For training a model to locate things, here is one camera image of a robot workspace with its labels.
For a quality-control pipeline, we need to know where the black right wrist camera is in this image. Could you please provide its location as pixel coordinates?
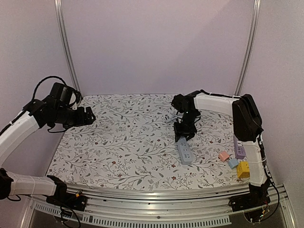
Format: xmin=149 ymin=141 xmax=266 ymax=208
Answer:
xmin=171 ymin=94 xmax=193 ymax=113

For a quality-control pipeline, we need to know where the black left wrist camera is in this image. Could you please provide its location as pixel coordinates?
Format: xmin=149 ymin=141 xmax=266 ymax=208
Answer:
xmin=49 ymin=83 xmax=81 ymax=107

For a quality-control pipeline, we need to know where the aluminium frame post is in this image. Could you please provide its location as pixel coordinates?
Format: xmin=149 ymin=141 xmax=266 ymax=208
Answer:
xmin=54 ymin=0 xmax=81 ymax=91
xmin=234 ymin=0 xmax=261 ymax=96

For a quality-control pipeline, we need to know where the purple power strip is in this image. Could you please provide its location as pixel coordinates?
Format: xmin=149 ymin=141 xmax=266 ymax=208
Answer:
xmin=234 ymin=135 xmax=246 ymax=160

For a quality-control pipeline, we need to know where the right aluminium frame post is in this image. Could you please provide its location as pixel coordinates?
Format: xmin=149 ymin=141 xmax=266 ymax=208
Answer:
xmin=234 ymin=0 xmax=261 ymax=96

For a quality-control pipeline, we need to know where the pink plug adapter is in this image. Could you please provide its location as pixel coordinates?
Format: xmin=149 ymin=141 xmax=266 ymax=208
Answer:
xmin=218 ymin=151 xmax=230 ymax=162

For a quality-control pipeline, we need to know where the light blue plug adapter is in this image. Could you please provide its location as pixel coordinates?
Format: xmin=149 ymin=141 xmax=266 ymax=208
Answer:
xmin=228 ymin=158 xmax=239 ymax=169

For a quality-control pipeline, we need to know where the yellow cube socket adapter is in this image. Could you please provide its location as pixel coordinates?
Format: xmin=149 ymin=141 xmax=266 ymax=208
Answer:
xmin=237 ymin=161 xmax=250 ymax=179

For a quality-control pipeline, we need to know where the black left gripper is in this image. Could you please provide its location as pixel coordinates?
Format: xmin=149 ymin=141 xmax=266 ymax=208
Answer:
xmin=55 ymin=106 xmax=96 ymax=129

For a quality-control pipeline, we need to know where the blue power strip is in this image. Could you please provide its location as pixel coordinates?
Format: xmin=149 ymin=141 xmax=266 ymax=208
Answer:
xmin=177 ymin=137 xmax=193 ymax=165

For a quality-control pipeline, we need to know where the aluminium front rail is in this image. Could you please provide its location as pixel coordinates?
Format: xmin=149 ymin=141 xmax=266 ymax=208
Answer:
xmin=23 ymin=184 xmax=297 ymax=228

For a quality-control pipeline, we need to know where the floral patterned table mat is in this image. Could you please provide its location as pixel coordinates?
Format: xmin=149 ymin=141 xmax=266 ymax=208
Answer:
xmin=47 ymin=94 xmax=249 ymax=191

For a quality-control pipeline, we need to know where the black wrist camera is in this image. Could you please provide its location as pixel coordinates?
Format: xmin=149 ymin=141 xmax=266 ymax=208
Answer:
xmin=171 ymin=94 xmax=193 ymax=113
xmin=49 ymin=83 xmax=81 ymax=107

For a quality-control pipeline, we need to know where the left aluminium frame post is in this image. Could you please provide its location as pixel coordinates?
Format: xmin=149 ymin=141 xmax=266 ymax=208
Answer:
xmin=54 ymin=0 xmax=81 ymax=91

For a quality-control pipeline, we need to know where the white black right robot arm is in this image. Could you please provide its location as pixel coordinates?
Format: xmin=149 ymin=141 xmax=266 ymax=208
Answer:
xmin=171 ymin=90 xmax=271 ymax=207

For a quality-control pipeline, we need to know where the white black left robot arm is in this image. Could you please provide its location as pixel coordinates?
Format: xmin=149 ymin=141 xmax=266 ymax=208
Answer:
xmin=0 ymin=76 xmax=96 ymax=206

